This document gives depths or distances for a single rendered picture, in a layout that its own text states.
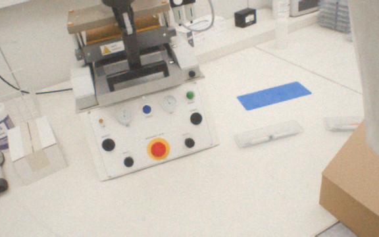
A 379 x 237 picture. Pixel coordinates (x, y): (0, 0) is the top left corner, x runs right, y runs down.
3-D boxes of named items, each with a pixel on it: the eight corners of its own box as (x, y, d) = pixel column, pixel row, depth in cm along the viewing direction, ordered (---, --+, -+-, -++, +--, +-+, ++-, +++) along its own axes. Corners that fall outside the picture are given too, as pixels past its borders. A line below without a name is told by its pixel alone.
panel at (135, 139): (107, 179, 83) (85, 111, 80) (214, 145, 88) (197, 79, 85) (106, 182, 81) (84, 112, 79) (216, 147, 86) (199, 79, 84)
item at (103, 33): (88, 38, 99) (78, 8, 94) (156, 22, 103) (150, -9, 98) (90, 56, 85) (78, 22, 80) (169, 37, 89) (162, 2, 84)
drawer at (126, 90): (95, 66, 102) (87, 43, 98) (160, 49, 106) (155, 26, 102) (101, 109, 78) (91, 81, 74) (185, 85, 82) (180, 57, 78)
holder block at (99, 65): (95, 56, 99) (92, 49, 98) (156, 41, 102) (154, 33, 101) (97, 77, 86) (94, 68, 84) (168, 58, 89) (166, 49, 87)
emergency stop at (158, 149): (152, 157, 86) (149, 143, 85) (167, 153, 86) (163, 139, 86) (153, 158, 84) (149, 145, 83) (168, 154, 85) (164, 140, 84)
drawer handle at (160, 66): (109, 89, 78) (104, 74, 76) (168, 73, 81) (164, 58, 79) (110, 92, 77) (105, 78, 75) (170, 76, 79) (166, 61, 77)
